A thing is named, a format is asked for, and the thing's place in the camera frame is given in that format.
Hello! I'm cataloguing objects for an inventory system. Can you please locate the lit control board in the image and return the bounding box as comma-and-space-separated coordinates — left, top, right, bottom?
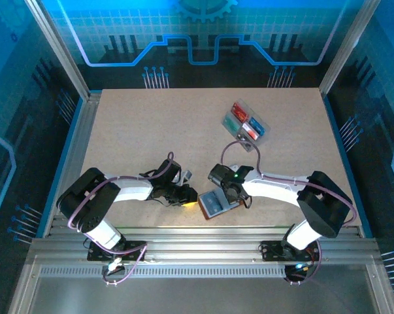
293, 261, 315, 274

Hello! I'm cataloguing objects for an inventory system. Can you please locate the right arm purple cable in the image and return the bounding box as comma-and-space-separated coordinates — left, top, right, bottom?
221, 140, 359, 286

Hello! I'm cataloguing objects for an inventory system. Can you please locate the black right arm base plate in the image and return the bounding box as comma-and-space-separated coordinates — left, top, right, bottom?
259, 240, 325, 262

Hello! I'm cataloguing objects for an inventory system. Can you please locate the clear plastic card tray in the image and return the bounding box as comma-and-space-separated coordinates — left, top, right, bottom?
220, 99, 271, 153

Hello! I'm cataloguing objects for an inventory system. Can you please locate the slotted metal strip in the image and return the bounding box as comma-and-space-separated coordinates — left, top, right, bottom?
39, 266, 286, 279

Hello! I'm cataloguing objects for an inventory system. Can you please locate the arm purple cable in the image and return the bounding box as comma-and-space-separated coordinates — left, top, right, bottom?
67, 151, 175, 287
221, 140, 359, 286

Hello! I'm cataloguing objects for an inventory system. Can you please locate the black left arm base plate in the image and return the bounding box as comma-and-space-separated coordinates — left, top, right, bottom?
87, 240, 148, 262

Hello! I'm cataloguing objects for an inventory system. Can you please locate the aluminium side rail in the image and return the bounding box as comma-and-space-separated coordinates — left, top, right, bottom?
42, 90, 103, 238

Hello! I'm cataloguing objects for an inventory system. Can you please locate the teal credit card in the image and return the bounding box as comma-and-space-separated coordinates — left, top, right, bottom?
222, 113, 242, 133

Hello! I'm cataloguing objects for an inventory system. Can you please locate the aluminium front rail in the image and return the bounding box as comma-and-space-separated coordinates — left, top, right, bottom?
25, 224, 382, 266

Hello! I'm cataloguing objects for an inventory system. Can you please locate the grey metal base panel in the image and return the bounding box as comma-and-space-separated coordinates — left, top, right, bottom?
8, 261, 394, 314

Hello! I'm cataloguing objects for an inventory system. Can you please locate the white and red credit card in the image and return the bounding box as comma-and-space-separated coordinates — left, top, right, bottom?
242, 122, 261, 140

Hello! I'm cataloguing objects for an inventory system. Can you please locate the blue starburst credit card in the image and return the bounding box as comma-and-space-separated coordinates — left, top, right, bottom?
202, 193, 224, 215

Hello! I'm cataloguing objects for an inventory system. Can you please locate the aluminium frame post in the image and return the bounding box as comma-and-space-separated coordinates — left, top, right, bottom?
24, 0, 92, 99
318, 0, 382, 96

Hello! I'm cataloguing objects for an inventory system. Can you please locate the dark grey credit card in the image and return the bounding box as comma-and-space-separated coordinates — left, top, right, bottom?
236, 130, 255, 152

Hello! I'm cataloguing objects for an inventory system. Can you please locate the white cable connector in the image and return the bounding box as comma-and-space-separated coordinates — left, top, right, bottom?
107, 258, 125, 273

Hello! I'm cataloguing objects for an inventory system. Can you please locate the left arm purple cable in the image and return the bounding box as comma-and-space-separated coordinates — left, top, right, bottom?
67, 151, 175, 287

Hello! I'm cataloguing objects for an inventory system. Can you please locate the brown leather card holder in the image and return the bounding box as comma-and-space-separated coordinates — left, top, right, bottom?
197, 189, 245, 220

